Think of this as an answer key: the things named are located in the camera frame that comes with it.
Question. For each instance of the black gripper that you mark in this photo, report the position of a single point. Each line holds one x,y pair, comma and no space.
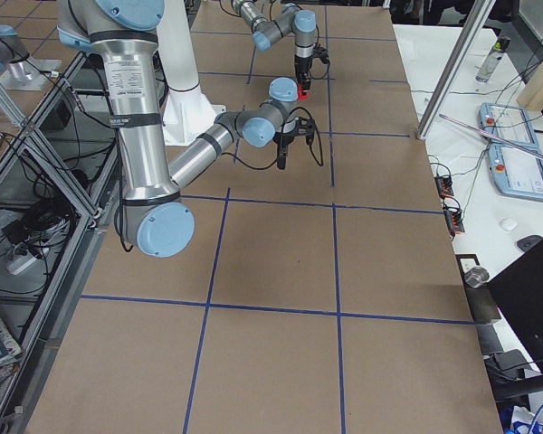
285,139
302,75

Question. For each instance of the red block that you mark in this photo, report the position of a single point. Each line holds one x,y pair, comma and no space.
302,93

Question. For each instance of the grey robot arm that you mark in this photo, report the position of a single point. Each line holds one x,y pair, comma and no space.
302,24
151,216

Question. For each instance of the clear plastic bottle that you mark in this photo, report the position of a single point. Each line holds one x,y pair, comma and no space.
493,58

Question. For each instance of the upper teach pendant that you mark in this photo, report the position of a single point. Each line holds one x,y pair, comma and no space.
510,123

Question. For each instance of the teach pendant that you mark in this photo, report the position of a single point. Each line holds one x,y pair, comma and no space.
516,173
510,123

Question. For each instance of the lower teach pendant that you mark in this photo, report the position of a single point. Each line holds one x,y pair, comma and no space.
516,173

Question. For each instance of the metal cylinder cup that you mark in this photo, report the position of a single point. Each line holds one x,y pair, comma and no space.
476,277

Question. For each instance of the black monitor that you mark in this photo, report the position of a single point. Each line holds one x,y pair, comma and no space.
518,293

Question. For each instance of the white power strip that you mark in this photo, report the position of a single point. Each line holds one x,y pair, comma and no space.
20,263

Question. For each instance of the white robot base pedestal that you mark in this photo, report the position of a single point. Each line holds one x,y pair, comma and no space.
188,112

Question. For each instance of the aluminium frame post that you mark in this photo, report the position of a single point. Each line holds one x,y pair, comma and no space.
478,16

